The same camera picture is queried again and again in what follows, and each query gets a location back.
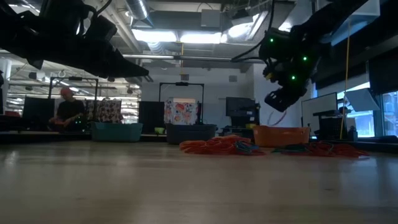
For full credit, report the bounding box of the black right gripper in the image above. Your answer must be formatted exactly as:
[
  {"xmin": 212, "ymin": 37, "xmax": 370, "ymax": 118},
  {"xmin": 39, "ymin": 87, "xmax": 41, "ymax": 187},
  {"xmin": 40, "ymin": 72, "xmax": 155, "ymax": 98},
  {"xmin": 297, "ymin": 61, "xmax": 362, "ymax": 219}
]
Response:
[{"xmin": 263, "ymin": 55, "xmax": 318, "ymax": 112}]

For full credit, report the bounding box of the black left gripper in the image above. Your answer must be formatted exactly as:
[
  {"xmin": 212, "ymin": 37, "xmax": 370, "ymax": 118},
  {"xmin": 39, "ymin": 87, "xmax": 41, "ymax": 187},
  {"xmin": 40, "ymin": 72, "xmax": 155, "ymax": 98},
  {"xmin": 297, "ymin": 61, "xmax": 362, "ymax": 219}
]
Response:
[{"xmin": 81, "ymin": 14, "xmax": 149, "ymax": 78}]

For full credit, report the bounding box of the orange plastic basket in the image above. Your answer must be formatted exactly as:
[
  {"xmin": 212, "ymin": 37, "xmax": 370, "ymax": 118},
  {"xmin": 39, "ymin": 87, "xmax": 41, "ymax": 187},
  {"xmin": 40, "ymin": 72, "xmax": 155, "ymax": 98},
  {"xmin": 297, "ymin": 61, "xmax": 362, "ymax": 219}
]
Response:
[{"xmin": 253, "ymin": 124, "xmax": 311, "ymax": 148}]

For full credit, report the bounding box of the rubber band heap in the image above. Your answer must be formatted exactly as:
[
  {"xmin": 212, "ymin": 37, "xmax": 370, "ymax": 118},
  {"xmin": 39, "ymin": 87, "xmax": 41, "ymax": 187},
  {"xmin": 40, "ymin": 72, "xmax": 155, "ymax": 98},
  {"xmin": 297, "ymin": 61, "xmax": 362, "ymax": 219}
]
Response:
[
  {"xmin": 271, "ymin": 141, "xmax": 371, "ymax": 158},
  {"xmin": 179, "ymin": 134, "xmax": 266, "ymax": 156}
]

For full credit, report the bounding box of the whiteboard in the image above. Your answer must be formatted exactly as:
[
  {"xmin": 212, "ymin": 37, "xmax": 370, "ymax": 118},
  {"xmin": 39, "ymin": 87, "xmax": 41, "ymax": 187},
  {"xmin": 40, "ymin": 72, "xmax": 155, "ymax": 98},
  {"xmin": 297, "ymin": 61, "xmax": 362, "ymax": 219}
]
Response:
[{"xmin": 300, "ymin": 91, "xmax": 338, "ymax": 133}]

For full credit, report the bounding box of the ceiling light panel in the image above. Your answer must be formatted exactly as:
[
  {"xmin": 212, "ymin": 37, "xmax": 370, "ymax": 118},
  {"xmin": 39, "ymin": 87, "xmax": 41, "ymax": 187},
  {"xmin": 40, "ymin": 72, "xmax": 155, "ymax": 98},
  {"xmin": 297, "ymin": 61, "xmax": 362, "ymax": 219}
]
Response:
[
  {"xmin": 179, "ymin": 30, "xmax": 228, "ymax": 44},
  {"xmin": 131, "ymin": 29, "xmax": 178, "ymax": 43}
]

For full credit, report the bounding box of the dark floral cloth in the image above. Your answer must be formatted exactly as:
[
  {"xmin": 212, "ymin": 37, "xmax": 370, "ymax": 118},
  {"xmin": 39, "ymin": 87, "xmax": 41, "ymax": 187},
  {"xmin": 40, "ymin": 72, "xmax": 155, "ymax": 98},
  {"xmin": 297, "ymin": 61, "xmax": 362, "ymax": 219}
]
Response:
[{"xmin": 85, "ymin": 99, "xmax": 123, "ymax": 124}]

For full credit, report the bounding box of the black equipment rack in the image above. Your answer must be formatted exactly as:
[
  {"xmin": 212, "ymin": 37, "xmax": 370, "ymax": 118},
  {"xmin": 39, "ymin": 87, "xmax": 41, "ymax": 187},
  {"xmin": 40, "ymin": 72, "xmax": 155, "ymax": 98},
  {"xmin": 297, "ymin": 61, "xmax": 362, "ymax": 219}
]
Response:
[{"xmin": 313, "ymin": 107, "xmax": 358, "ymax": 141}]

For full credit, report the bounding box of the teal plastic basket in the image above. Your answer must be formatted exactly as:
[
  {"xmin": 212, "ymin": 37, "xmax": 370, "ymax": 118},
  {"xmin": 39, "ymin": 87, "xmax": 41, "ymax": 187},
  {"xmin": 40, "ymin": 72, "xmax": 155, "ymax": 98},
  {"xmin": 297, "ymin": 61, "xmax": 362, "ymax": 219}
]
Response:
[{"xmin": 91, "ymin": 121, "xmax": 144, "ymax": 143}]

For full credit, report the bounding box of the bright floral cloth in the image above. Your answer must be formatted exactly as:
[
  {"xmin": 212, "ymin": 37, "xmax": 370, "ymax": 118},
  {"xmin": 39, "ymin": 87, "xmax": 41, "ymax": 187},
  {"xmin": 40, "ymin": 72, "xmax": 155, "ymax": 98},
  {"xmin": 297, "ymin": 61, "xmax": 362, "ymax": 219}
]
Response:
[{"xmin": 164, "ymin": 97, "xmax": 199, "ymax": 126}]

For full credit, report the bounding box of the person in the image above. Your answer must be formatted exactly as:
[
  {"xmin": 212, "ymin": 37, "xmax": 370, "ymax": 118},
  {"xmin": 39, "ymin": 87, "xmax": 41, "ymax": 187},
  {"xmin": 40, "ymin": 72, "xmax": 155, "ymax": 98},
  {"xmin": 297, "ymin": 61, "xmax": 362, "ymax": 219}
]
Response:
[{"xmin": 48, "ymin": 86, "xmax": 86, "ymax": 133}]

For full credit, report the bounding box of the white angled panel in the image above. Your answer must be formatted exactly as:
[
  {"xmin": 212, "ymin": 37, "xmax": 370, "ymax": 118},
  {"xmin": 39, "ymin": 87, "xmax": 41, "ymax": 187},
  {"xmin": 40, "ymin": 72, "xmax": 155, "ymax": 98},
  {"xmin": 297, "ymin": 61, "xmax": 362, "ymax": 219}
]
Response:
[{"xmin": 344, "ymin": 88, "xmax": 381, "ymax": 113}]

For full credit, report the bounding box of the blue plastic basket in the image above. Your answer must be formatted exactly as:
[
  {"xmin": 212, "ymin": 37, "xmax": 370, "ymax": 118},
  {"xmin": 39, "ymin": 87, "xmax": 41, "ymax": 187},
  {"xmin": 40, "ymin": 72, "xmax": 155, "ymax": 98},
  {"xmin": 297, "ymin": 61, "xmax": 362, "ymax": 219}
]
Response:
[{"xmin": 165, "ymin": 123, "xmax": 218, "ymax": 146}]

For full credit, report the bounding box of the grey ceiling box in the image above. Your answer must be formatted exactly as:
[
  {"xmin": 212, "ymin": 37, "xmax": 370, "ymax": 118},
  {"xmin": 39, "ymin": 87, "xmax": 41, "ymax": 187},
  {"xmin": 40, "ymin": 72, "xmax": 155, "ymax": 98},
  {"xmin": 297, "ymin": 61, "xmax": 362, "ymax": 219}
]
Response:
[{"xmin": 200, "ymin": 9, "xmax": 222, "ymax": 29}]

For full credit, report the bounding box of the black camera stand frame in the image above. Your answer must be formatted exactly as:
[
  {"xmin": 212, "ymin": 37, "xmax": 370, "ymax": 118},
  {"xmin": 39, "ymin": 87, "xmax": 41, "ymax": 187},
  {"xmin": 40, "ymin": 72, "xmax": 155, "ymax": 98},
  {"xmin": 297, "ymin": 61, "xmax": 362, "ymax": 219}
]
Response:
[
  {"xmin": 159, "ymin": 82, "xmax": 205, "ymax": 125},
  {"xmin": 48, "ymin": 76, "xmax": 100, "ymax": 125}
]

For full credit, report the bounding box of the silver ceiling duct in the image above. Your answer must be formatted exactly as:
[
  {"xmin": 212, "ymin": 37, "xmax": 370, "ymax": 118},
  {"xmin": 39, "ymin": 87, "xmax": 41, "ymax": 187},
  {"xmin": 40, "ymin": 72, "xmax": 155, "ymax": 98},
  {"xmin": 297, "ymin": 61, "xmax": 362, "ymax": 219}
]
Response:
[{"xmin": 125, "ymin": 0, "xmax": 154, "ymax": 28}]

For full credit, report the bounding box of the black aluminium table frame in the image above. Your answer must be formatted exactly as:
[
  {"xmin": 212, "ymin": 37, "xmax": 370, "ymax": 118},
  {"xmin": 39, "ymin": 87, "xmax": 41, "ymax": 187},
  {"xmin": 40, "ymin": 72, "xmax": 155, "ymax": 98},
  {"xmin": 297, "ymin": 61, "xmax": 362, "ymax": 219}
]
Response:
[{"xmin": 0, "ymin": 129, "xmax": 398, "ymax": 153}]

